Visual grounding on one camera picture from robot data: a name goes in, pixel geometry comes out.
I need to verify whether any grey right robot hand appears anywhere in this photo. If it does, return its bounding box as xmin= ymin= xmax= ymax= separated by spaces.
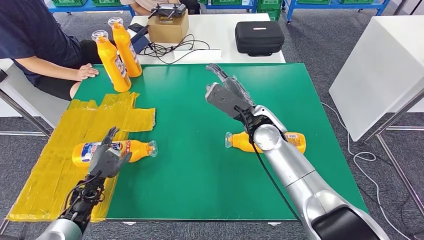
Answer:
xmin=205 ymin=63 xmax=256 ymax=107

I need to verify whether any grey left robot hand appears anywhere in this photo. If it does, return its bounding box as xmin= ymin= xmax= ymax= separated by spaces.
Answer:
xmin=87 ymin=126 xmax=133 ymax=180

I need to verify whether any orange detergent bottle clear cap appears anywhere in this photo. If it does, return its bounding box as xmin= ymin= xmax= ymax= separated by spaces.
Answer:
xmin=224 ymin=131 xmax=307 ymax=155
xmin=107 ymin=16 xmax=143 ymax=79
xmin=91 ymin=29 xmax=132 ymax=93
xmin=71 ymin=139 xmax=159 ymax=168

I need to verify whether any yellow taped cardboard sheet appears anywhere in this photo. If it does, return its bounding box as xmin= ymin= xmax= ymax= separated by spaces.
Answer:
xmin=6 ymin=92 xmax=157 ymax=223

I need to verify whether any black zip carrying case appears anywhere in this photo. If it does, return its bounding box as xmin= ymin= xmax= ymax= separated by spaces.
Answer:
xmin=234 ymin=20 xmax=286 ymax=58

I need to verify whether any green table mat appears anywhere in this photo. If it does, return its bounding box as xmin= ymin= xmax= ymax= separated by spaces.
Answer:
xmin=70 ymin=62 xmax=369 ymax=222

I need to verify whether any brown cardboard box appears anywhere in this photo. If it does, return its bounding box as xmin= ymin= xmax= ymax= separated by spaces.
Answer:
xmin=147 ymin=9 xmax=190 ymax=44

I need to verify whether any white bench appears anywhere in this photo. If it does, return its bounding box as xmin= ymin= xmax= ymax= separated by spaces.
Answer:
xmin=0 ymin=58 xmax=72 ymax=138

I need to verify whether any black remote controller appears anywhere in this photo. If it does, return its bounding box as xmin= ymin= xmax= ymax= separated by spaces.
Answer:
xmin=148 ymin=3 xmax=187 ymax=20

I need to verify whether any blue tablet folio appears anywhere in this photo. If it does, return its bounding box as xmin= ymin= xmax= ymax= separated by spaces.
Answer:
xmin=130 ymin=24 xmax=151 ymax=55

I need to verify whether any person behind white table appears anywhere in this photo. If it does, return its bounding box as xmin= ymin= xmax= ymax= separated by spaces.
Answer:
xmin=120 ymin=0 xmax=201 ymax=16

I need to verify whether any white side table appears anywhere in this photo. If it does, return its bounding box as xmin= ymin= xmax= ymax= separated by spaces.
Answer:
xmin=328 ymin=15 xmax=424 ymax=220

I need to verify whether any seated person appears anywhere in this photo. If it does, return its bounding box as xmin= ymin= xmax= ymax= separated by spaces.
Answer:
xmin=0 ymin=0 xmax=110 ymax=102

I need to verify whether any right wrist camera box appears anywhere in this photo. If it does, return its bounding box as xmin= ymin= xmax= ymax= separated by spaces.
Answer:
xmin=204 ymin=82 xmax=255 ymax=121

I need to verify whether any black cable tangle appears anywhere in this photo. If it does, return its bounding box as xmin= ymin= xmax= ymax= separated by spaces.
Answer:
xmin=138 ymin=34 xmax=222 ymax=65

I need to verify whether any white floor cable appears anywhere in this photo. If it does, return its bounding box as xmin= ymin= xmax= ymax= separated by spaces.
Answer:
xmin=321 ymin=101 xmax=415 ymax=240

